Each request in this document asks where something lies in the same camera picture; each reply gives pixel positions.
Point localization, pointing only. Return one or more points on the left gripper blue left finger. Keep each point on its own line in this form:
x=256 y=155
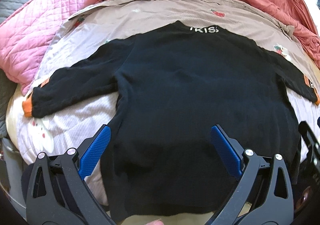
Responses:
x=57 y=191

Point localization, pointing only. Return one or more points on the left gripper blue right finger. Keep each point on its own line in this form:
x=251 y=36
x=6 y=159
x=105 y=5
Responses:
x=263 y=194

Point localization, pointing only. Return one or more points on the black sweater with orange cuffs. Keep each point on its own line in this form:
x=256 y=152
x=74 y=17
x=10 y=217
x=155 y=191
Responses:
x=174 y=84

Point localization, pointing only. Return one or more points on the pink quilted blanket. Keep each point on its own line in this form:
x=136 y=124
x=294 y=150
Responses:
x=27 y=33

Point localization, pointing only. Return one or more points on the beige strawberry print bedsheet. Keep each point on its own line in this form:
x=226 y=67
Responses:
x=95 y=25

